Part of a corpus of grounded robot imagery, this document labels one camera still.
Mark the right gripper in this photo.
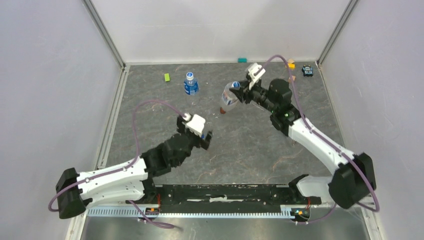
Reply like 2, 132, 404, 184
231, 77, 278, 114

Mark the white blue bottle cap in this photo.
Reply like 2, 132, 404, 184
228, 81, 241, 89

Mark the red label clear bottle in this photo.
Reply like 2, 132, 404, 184
220, 82, 239, 113

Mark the blue label Pocari bottle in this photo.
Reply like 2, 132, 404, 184
183, 75, 199, 96

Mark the white blue Pocari cap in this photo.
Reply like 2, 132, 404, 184
186, 72, 194, 81

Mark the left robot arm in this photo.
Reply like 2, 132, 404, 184
48, 113, 213, 220

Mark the tan cube block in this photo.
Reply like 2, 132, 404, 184
288, 76, 296, 84

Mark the black blue toy car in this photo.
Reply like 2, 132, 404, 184
301, 65, 314, 77

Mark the green block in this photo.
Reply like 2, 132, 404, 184
164, 73, 171, 82

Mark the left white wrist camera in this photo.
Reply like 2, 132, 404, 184
182, 112, 206, 138

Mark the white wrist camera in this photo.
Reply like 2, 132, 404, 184
182, 112, 206, 138
246, 62, 266, 90

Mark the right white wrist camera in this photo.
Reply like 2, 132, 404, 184
246, 62, 266, 90

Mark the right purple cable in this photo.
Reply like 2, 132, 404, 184
261, 54, 381, 213

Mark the purple cable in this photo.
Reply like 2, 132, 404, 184
48, 99, 190, 230
261, 54, 381, 213

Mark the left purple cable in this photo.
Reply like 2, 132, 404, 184
48, 99, 190, 230

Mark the white slotted cable duct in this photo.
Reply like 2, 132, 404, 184
87, 205, 309, 220

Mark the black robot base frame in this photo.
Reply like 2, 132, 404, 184
135, 184, 322, 214

